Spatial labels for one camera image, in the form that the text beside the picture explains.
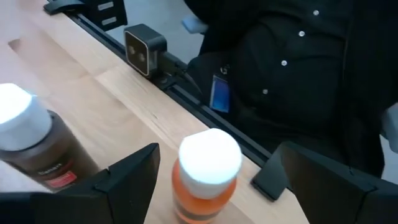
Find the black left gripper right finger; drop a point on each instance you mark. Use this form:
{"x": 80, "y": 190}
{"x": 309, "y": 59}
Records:
{"x": 326, "y": 193}

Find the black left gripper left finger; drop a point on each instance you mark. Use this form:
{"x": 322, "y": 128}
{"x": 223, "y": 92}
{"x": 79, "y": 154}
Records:
{"x": 133, "y": 186}

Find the brown paint bottle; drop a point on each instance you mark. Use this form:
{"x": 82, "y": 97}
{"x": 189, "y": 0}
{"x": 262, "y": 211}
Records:
{"x": 37, "y": 149}

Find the orange paint bottle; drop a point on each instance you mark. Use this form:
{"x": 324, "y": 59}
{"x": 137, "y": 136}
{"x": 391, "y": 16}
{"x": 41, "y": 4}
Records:
{"x": 205, "y": 161}

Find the black depth camera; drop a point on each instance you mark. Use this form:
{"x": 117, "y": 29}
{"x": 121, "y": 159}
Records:
{"x": 146, "y": 46}

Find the blue badge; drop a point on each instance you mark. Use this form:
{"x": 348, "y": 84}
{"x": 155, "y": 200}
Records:
{"x": 219, "y": 96}

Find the person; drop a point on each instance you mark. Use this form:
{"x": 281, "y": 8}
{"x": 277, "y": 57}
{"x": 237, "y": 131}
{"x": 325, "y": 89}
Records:
{"x": 295, "y": 77}

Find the black box white labels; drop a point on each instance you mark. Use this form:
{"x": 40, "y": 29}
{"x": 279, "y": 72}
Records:
{"x": 105, "y": 15}

